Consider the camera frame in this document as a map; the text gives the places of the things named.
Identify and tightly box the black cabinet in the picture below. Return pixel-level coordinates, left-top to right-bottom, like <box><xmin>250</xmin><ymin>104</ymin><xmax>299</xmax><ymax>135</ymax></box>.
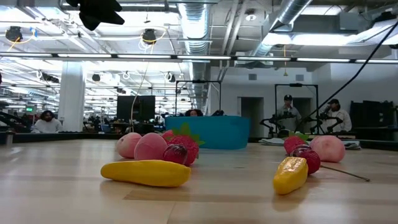
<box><xmin>349</xmin><ymin>100</ymin><xmax>396</xmax><ymax>129</ymax></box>

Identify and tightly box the grey folded cloth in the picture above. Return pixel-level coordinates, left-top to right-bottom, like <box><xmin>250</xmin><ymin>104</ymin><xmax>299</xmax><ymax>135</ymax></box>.
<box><xmin>259</xmin><ymin>138</ymin><xmax>361</xmax><ymax>151</ymax></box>

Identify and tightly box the white building column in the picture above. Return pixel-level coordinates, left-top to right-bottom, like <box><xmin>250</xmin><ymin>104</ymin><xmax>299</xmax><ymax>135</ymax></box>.
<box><xmin>58</xmin><ymin>60</ymin><xmax>86</xmax><ymax>133</ymax></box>

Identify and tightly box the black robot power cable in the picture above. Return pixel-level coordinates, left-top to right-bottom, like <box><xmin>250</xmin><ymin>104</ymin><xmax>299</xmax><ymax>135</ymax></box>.
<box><xmin>297</xmin><ymin>20</ymin><xmax>398</xmax><ymax>130</ymax></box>

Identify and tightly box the black background rig frame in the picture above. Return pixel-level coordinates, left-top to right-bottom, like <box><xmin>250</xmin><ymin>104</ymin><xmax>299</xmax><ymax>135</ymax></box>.
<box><xmin>274</xmin><ymin>83</ymin><xmax>320</xmax><ymax>125</ymax></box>
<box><xmin>175</xmin><ymin>80</ymin><xmax>223</xmax><ymax>116</ymax></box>

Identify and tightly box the red toy strawberry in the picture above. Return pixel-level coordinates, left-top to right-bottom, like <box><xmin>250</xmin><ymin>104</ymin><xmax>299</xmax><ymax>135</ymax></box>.
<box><xmin>166</xmin><ymin>122</ymin><xmax>205</xmax><ymax>167</ymax></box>
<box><xmin>160</xmin><ymin>129</ymin><xmax>175</xmax><ymax>141</ymax></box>
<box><xmin>283</xmin><ymin>132</ymin><xmax>310</xmax><ymax>156</ymax></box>

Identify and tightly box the yellow toy banana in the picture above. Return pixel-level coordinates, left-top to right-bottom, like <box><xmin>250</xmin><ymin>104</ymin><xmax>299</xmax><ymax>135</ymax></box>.
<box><xmin>272</xmin><ymin>156</ymin><xmax>309</xmax><ymax>196</ymax></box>
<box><xmin>100</xmin><ymin>159</ymin><xmax>192</xmax><ymax>188</ymax></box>

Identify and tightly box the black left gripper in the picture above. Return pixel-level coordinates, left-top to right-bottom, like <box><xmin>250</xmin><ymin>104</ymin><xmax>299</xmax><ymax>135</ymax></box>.
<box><xmin>65</xmin><ymin>0</ymin><xmax>126</xmax><ymax>31</ymax></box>

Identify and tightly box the black background monitor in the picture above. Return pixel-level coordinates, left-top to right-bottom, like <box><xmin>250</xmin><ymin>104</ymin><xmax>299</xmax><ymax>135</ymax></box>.
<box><xmin>116</xmin><ymin>95</ymin><xmax>156</xmax><ymax>123</ymax></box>

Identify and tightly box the teal plastic tupperware container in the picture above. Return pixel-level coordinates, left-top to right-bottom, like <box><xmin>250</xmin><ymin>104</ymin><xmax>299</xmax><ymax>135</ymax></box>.
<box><xmin>164</xmin><ymin>116</ymin><xmax>251</xmax><ymax>150</ymax></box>

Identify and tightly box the dark red toy cherry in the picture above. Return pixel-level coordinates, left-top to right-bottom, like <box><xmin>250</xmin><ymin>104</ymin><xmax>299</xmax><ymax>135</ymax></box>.
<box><xmin>162</xmin><ymin>143</ymin><xmax>188</xmax><ymax>165</ymax></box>
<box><xmin>290</xmin><ymin>144</ymin><xmax>371</xmax><ymax>182</ymax></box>

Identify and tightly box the pink toy peach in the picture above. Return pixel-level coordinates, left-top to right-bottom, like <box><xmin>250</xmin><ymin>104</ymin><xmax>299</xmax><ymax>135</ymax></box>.
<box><xmin>133</xmin><ymin>133</ymin><xmax>169</xmax><ymax>161</ymax></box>
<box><xmin>116</xmin><ymin>132</ymin><xmax>143</xmax><ymax>159</ymax></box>
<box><xmin>310</xmin><ymin>135</ymin><xmax>346</xmax><ymax>164</ymax></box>

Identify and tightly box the black aluminium table frame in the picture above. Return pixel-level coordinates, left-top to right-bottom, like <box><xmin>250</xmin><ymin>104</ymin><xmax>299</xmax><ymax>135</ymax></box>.
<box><xmin>0</xmin><ymin>130</ymin><xmax>398</xmax><ymax>152</ymax></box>

